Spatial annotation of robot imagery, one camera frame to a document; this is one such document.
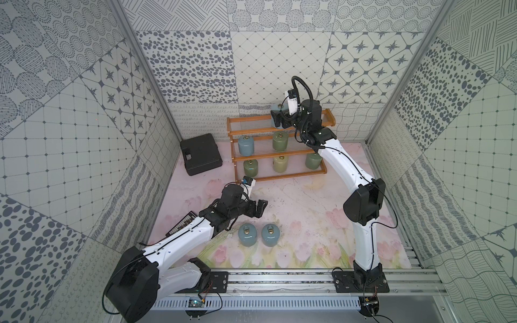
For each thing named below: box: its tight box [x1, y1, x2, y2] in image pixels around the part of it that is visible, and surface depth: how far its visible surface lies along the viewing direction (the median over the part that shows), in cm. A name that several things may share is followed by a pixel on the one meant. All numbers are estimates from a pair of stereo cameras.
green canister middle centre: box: [272, 130, 289, 152], surface depth 95 cm
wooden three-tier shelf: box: [226, 108, 336, 182], surface depth 100 cm
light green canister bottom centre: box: [272, 155, 289, 173], surface depth 104 cm
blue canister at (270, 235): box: [261, 223, 281, 247], surface depth 81 cm
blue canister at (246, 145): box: [237, 135, 255, 157], surface depth 93 cm
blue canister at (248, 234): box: [237, 223, 258, 247], surface depth 81 cm
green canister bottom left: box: [243, 158, 259, 178], surface depth 101 cm
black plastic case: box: [179, 133, 223, 176], surface depth 113 cm
